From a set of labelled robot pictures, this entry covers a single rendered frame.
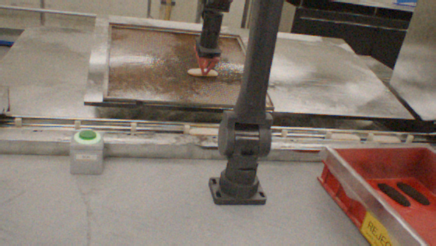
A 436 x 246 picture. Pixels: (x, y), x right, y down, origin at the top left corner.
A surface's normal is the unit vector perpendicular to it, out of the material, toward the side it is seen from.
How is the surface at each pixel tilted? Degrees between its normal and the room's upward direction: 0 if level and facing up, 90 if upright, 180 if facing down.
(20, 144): 90
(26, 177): 0
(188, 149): 90
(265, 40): 86
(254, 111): 86
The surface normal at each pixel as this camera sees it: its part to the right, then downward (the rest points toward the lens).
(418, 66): -0.97, -0.04
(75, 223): 0.15, -0.89
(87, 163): 0.20, 0.45
